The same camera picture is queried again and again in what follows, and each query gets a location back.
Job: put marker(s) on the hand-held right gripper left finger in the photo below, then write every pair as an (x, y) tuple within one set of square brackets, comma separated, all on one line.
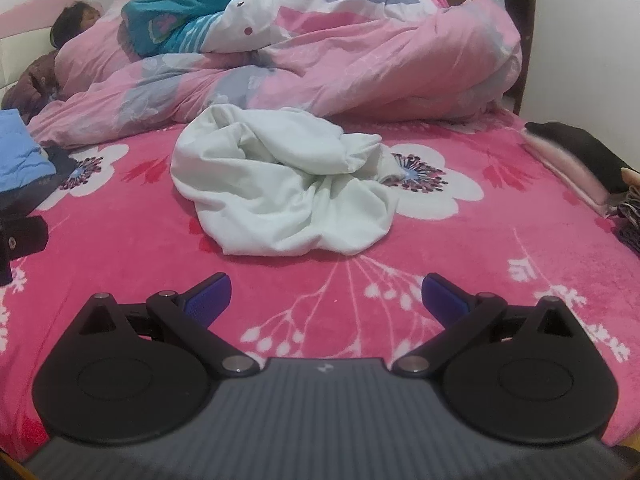
[(210, 301)]

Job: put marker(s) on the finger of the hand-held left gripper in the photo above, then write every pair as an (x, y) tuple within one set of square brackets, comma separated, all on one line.
[(25, 235)]

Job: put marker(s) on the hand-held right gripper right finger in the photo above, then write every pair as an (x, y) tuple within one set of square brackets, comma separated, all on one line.
[(442, 301)]

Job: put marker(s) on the white sweatshirt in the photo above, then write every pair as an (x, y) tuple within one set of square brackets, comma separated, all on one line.
[(260, 185)]

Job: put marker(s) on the dark folded garment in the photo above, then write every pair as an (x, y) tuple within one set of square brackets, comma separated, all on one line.
[(57, 162)]

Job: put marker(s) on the pink floral bed blanket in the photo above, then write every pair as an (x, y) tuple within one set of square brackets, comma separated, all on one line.
[(125, 240)]

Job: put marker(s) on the pink patterned quilt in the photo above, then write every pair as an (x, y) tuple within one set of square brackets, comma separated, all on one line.
[(375, 60)]

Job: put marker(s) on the teal garment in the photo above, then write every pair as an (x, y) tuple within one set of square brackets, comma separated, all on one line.
[(155, 20)]

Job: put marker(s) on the dark wooden cabinet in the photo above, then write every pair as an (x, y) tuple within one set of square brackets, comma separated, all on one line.
[(517, 20)]

